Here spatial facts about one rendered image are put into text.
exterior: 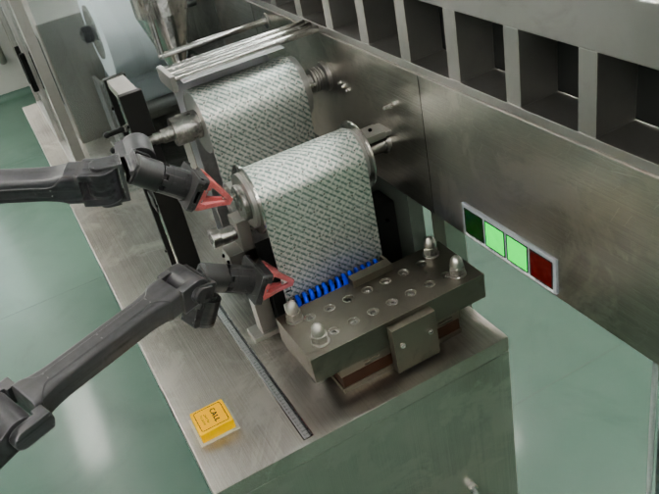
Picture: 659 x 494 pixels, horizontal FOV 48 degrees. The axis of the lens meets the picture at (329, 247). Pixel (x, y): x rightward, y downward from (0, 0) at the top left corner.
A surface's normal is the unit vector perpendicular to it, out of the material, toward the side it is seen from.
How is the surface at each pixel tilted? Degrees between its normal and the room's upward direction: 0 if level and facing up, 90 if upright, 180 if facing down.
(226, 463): 0
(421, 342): 90
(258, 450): 0
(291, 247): 90
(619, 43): 90
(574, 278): 90
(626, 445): 0
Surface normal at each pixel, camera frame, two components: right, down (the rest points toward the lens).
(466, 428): 0.46, 0.42
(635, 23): -0.87, 0.40
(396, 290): -0.18, -0.82
